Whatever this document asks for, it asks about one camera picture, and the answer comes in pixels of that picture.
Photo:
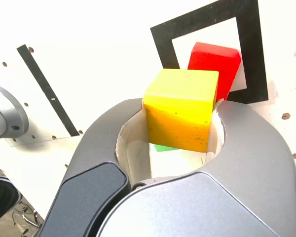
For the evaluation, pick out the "yellow cube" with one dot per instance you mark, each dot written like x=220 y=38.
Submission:
x=180 y=106

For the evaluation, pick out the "black tape strip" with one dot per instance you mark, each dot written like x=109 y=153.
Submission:
x=48 y=90

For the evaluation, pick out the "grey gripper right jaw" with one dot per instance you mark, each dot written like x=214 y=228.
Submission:
x=249 y=153

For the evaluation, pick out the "red cube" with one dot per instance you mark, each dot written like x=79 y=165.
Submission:
x=212 y=64

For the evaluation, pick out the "green cube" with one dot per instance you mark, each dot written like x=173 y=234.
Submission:
x=164 y=148

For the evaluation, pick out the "black round container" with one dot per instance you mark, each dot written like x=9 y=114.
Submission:
x=2 y=200

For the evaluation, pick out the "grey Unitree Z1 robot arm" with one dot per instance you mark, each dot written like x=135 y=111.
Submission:
x=5 y=113

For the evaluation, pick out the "black tape square outline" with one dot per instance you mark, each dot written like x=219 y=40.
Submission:
x=252 y=49

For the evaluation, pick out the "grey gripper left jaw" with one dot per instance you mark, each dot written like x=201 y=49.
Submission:
x=98 y=153

